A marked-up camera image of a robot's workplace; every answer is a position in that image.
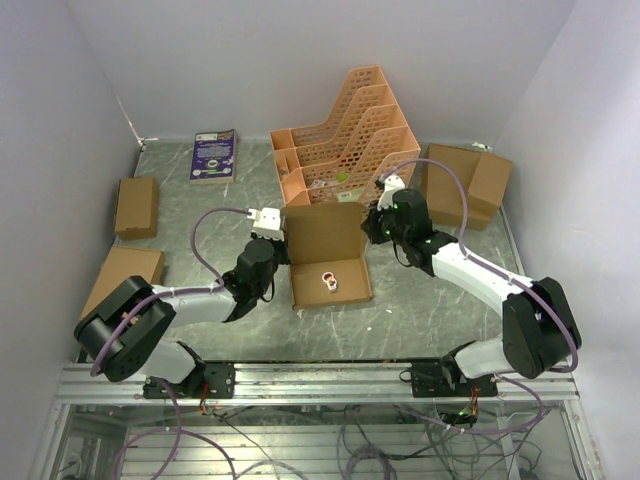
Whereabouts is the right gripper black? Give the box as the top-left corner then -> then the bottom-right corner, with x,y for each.
360,198 -> 409,247

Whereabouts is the cardboard box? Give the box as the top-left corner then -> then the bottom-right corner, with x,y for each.
421,143 -> 513,231
80,245 -> 166,318
281,202 -> 373,309
114,176 -> 159,241

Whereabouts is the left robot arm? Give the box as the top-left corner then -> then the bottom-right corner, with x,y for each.
74,235 -> 290,398

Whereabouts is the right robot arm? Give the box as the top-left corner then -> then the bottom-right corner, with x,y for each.
361,188 -> 582,396

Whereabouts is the green boxed item in organizer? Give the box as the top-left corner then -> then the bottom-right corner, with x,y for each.
336,189 -> 362,202

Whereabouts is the peach plastic file organizer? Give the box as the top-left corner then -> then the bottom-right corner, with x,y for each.
270,65 -> 421,207

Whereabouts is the purple book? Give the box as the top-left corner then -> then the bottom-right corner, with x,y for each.
189,129 -> 237,184

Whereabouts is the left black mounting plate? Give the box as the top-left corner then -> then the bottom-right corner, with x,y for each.
168,361 -> 236,400

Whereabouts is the black mounting plate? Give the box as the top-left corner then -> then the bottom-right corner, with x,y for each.
168,361 -> 236,400
406,360 -> 498,399

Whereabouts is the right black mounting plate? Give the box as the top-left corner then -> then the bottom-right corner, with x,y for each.
406,360 -> 498,399

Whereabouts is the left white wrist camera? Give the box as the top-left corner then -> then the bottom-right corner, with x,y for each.
247,207 -> 285,242

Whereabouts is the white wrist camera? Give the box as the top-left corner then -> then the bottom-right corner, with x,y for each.
376,174 -> 406,211
247,207 -> 285,242

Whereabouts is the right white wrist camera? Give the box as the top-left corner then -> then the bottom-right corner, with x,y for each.
376,174 -> 406,211

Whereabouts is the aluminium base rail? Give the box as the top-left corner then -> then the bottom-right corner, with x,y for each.
54,363 -> 579,406

